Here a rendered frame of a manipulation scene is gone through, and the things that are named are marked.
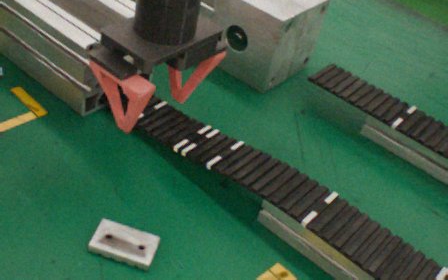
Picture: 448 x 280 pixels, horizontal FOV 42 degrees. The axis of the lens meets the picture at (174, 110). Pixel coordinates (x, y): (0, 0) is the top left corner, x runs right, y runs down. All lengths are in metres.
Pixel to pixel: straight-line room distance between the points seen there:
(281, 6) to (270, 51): 0.05
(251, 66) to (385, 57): 0.22
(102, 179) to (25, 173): 0.07
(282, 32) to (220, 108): 0.10
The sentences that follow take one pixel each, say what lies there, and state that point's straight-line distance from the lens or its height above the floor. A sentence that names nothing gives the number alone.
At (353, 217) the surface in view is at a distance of 0.51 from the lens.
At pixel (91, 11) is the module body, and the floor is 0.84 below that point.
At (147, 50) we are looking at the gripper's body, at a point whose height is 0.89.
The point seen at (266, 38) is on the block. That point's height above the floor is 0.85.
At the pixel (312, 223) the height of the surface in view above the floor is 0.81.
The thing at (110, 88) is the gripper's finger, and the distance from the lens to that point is 0.54.
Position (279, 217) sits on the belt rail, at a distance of 0.50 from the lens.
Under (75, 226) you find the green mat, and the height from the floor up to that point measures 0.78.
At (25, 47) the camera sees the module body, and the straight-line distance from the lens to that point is 0.63.
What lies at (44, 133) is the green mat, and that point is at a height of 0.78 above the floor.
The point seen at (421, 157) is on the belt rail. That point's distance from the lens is 0.65.
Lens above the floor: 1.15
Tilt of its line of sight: 37 degrees down
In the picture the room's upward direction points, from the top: 10 degrees clockwise
